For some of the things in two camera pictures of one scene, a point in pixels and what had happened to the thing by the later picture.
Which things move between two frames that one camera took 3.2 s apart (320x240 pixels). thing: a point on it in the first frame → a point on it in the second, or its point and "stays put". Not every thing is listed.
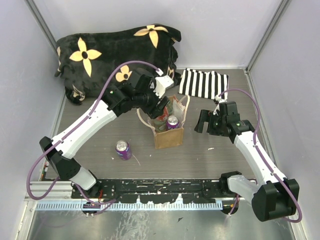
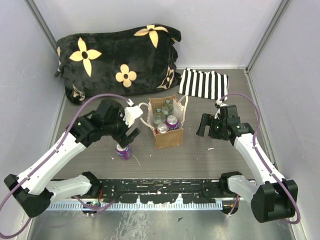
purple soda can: [173, 122] stays put
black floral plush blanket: [86, 61] stays put
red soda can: [164, 117] → [161, 128]
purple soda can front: [123, 149] stays put
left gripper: [155, 111] → [123, 138]
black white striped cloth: [205, 84] stays put
